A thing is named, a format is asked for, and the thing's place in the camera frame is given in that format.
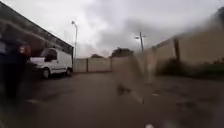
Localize wet asphalt yard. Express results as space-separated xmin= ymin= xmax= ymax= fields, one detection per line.
xmin=0 ymin=71 xmax=224 ymax=128

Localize long dark-roofed building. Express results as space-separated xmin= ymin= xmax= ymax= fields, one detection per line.
xmin=0 ymin=1 xmax=75 ymax=69

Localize tree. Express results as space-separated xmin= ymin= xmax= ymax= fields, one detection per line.
xmin=89 ymin=53 xmax=105 ymax=60
xmin=109 ymin=46 xmax=135 ymax=59

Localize beige wall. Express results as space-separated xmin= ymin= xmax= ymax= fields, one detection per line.
xmin=133 ymin=20 xmax=224 ymax=78

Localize bushes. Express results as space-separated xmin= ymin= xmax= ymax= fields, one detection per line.
xmin=154 ymin=57 xmax=224 ymax=81

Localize street lamp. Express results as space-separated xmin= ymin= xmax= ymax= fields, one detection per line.
xmin=70 ymin=20 xmax=79 ymax=73

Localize pole with lamp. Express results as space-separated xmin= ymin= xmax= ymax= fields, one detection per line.
xmin=134 ymin=31 xmax=147 ymax=53

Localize pale concrete wall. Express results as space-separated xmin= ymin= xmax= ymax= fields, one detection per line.
xmin=72 ymin=56 xmax=135 ymax=74

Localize white van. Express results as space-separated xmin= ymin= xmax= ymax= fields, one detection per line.
xmin=29 ymin=47 xmax=74 ymax=80

